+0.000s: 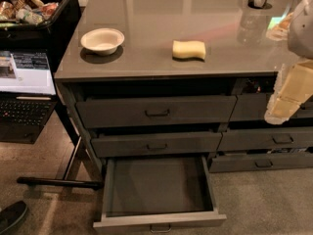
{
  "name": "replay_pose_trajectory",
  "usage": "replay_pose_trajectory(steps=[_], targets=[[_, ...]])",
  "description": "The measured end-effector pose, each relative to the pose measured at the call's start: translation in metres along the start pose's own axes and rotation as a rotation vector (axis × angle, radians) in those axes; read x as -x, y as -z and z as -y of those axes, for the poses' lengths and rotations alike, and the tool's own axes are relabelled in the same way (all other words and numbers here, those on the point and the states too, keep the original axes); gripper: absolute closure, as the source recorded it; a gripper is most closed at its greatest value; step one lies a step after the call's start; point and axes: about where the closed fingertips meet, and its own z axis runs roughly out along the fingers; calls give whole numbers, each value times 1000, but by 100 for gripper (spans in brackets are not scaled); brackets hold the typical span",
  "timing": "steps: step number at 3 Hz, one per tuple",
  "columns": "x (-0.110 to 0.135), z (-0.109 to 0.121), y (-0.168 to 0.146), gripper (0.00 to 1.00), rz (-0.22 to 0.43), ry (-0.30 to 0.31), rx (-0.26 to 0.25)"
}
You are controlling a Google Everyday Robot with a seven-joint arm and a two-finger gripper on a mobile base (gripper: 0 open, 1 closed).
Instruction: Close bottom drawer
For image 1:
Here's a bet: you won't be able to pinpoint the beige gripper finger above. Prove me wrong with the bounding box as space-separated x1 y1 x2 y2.
264 60 313 125

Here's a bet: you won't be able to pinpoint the grey drawer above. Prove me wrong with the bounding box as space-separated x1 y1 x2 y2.
93 156 226 235
218 127 313 151
76 96 237 128
230 93 313 121
209 152 313 173
91 131 222 158

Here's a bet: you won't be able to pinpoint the snack bags in drawer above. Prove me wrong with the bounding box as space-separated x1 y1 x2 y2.
243 77 275 93

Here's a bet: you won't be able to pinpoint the clear jar of snacks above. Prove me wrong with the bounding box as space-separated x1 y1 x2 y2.
281 0 302 30

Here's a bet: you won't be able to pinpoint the yellow sponge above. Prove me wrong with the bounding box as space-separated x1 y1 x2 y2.
172 40 206 60

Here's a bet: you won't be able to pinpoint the white paper bowl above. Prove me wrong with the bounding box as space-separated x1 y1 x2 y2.
80 28 124 56

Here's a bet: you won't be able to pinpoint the black storage bin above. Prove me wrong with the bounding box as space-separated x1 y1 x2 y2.
0 0 81 71

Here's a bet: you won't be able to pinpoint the black laptop stand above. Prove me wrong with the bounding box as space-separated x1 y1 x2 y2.
0 95 105 192

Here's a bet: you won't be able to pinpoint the open black laptop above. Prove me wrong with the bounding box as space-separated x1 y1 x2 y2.
0 49 59 127

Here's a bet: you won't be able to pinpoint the black shoe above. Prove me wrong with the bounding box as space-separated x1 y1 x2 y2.
0 201 28 235

